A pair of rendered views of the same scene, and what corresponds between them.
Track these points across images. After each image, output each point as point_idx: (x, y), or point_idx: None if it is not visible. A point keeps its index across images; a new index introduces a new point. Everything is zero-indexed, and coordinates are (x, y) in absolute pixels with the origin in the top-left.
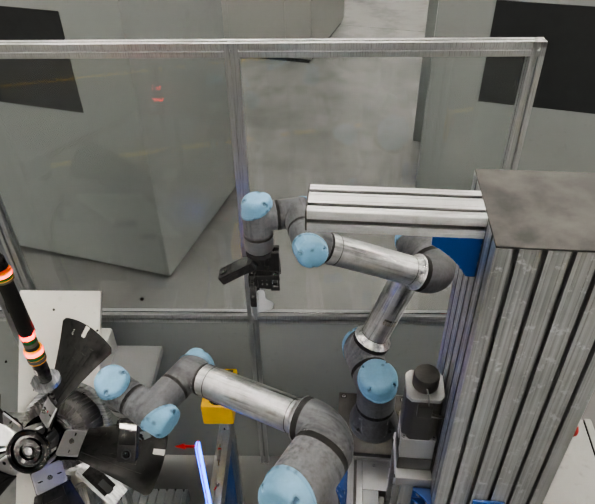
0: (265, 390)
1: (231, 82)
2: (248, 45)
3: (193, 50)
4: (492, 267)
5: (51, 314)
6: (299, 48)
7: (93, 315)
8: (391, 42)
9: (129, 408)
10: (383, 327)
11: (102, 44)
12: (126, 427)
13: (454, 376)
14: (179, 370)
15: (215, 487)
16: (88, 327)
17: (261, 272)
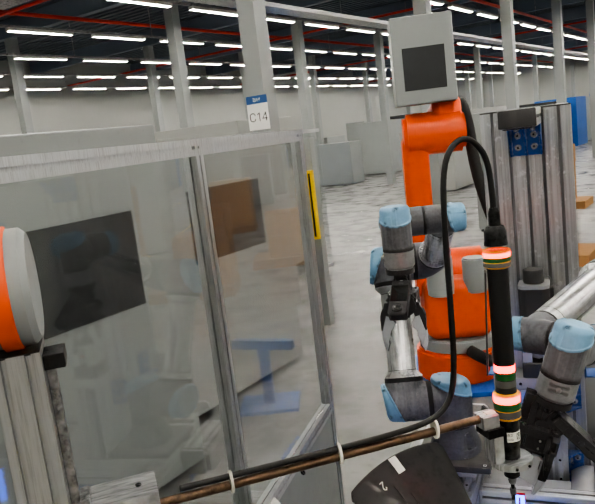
0: (576, 280)
1: (202, 184)
2: (206, 140)
3: (175, 150)
4: (571, 118)
5: None
6: (228, 141)
7: None
8: (260, 133)
9: None
10: (413, 348)
11: (117, 146)
12: (571, 422)
13: (552, 244)
14: (544, 320)
15: None
16: (392, 457)
17: (411, 291)
